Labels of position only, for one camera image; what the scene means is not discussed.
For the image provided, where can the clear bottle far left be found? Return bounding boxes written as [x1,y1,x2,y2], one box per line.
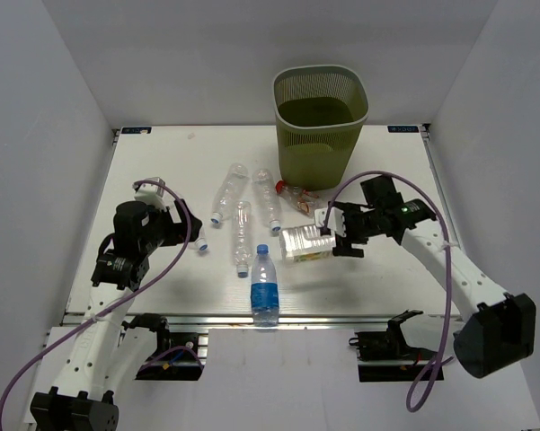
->
[210,163,249,224]

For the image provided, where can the clear slim bottle white cap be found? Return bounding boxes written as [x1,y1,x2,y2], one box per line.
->
[231,201,252,278]

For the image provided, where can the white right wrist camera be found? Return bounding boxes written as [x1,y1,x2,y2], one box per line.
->
[314,207,346,238]

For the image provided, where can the green mesh waste bin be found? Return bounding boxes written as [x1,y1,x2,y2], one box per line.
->
[272,65,369,190]

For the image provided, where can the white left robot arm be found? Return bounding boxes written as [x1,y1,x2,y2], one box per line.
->
[30,197,203,430]

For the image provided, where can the clear square bottle yellow label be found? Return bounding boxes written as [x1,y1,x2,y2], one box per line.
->
[279,224,335,264]

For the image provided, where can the crushed bottle red label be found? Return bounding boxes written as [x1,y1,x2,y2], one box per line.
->
[275,180,326,217]

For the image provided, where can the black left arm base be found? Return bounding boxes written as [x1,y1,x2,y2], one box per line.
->
[121,313,204,382]

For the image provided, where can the blue sticker corner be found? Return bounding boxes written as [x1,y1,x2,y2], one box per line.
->
[387,125,419,134]
[120,127,152,135]

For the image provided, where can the clear bottle blue label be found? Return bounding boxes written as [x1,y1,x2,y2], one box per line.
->
[251,244,279,327]

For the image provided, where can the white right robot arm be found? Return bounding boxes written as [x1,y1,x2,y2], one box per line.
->
[314,172,536,378]

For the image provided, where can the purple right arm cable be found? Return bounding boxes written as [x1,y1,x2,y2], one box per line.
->
[323,170,455,413]

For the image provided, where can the aluminium table edge rail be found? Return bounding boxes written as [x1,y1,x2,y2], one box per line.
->
[60,313,466,329]

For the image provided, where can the blue sticker left corner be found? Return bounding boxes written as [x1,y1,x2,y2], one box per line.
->
[120,127,152,135]

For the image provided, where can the clear ribbed bottle blue cap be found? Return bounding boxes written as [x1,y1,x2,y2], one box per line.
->
[252,169,282,235]

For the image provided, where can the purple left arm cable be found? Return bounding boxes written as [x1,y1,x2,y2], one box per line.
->
[0,179,192,430]

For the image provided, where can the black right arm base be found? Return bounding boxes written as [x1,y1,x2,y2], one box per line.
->
[348,310,443,383]

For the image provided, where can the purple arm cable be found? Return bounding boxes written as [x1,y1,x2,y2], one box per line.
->
[0,179,192,430]
[323,170,455,413]

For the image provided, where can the clear bottle under left gripper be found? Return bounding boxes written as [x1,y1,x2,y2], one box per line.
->
[188,223,208,255]

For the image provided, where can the blue sticker right corner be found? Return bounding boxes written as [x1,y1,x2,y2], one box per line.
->
[387,125,419,134]

